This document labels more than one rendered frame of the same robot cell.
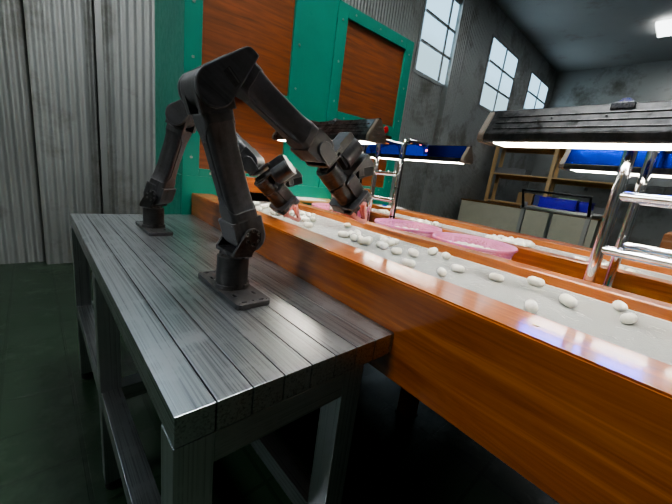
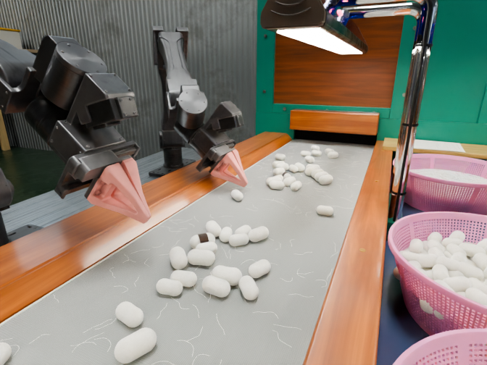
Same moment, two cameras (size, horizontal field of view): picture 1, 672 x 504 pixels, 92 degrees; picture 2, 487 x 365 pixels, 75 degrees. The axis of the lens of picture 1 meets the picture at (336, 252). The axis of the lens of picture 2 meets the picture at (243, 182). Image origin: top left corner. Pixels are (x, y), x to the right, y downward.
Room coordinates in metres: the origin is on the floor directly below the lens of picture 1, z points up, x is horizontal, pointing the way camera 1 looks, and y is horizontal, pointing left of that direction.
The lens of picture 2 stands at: (0.85, -0.45, 0.99)
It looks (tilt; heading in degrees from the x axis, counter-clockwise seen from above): 19 degrees down; 66
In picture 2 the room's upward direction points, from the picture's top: straight up
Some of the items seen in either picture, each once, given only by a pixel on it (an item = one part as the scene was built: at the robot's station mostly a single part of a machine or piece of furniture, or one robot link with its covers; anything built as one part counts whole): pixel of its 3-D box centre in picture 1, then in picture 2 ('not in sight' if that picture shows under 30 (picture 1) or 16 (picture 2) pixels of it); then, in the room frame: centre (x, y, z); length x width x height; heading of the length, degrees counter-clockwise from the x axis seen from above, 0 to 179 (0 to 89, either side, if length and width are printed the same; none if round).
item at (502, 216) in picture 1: (523, 228); not in sight; (5.93, -3.34, 0.38); 2.25 x 0.72 x 0.77; 44
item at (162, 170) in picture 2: (153, 217); (172, 157); (1.06, 0.62, 0.71); 0.20 x 0.07 x 0.08; 44
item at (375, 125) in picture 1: (320, 131); (335, 26); (1.31, 0.12, 1.08); 0.62 x 0.08 x 0.07; 41
